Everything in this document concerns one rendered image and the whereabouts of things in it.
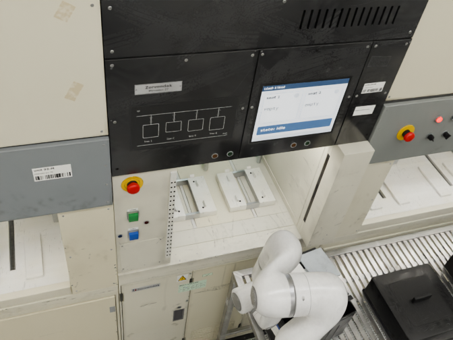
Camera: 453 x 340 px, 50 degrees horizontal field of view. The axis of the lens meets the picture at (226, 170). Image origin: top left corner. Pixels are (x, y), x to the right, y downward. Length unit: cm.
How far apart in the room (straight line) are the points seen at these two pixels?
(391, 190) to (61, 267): 149
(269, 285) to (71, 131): 64
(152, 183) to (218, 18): 58
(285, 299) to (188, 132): 56
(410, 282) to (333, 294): 100
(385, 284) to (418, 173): 72
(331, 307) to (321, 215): 78
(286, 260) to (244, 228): 87
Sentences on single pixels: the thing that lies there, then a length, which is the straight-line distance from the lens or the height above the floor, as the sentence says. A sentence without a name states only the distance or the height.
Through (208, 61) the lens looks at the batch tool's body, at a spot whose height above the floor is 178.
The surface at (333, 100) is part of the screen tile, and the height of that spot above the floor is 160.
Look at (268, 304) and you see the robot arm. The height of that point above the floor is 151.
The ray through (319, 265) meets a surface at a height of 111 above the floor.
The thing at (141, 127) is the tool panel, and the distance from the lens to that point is 137.
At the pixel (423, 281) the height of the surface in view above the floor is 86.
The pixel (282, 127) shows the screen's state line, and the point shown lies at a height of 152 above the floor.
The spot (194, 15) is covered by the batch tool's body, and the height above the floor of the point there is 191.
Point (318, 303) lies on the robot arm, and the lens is 116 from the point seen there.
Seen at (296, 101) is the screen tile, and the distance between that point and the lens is 149.
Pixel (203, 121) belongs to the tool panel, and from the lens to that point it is 141.
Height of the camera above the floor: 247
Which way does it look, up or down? 45 degrees down
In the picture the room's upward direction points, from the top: 10 degrees clockwise
